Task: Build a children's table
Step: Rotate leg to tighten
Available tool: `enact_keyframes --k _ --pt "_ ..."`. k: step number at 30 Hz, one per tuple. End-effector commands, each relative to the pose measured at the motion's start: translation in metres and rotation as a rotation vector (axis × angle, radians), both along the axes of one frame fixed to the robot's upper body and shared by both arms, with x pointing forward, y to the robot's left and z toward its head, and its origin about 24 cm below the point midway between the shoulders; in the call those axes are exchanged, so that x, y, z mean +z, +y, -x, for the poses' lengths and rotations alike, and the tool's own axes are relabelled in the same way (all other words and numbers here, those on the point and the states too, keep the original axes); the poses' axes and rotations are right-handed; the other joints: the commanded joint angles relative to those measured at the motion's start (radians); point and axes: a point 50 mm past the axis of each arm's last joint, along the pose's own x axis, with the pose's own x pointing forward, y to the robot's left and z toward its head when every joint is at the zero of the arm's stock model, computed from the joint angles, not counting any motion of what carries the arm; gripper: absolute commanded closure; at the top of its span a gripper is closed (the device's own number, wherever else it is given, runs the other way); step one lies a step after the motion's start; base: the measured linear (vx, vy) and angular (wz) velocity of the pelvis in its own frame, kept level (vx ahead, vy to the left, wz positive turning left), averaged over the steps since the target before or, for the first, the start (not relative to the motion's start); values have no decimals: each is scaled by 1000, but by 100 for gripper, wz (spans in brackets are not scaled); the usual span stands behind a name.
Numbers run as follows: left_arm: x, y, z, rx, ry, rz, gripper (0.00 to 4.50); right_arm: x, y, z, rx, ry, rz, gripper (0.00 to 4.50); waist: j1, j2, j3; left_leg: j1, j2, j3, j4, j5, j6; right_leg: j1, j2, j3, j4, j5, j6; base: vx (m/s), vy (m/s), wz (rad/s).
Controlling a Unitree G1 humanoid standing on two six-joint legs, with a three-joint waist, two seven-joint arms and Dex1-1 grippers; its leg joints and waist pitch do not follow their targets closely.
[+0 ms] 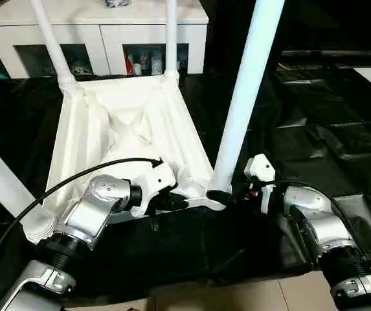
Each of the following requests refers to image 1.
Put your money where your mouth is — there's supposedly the white plastic table top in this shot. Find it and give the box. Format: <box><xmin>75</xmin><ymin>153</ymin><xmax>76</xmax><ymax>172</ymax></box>
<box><xmin>21</xmin><ymin>70</ymin><xmax>229</xmax><ymax>246</ymax></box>

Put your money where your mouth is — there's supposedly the black plastic mat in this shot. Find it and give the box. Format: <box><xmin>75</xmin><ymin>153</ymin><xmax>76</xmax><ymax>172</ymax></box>
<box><xmin>0</xmin><ymin>63</ymin><xmax>371</xmax><ymax>302</ymax></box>

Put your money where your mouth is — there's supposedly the tall clear bottle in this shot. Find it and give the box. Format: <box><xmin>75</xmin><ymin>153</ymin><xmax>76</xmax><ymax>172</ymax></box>
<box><xmin>142</xmin><ymin>52</ymin><xmax>152</xmax><ymax>76</ymax></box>

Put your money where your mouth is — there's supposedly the white cabinet with glass doors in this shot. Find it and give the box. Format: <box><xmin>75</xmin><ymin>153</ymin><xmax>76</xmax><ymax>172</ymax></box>
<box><xmin>0</xmin><ymin>0</ymin><xmax>209</xmax><ymax>79</ymax></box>

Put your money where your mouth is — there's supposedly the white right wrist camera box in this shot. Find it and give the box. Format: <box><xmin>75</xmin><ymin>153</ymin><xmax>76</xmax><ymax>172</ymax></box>
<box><xmin>243</xmin><ymin>154</ymin><xmax>278</xmax><ymax>214</ymax></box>

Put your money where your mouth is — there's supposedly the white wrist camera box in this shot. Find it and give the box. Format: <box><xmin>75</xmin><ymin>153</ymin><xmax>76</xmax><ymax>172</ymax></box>
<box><xmin>243</xmin><ymin>154</ymin><xmax>278</xmax><ymax>214</ymax></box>
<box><xmin>132</xmin><ymin>161</ymin><xmax>179</xmax><ymax>218</ymax></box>

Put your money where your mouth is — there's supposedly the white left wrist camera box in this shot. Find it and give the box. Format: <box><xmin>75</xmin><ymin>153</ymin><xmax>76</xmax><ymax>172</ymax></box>
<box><xmin>132</xmin><ymin>161</ymin><xmax>179</xmax><ymax>218</ymax></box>

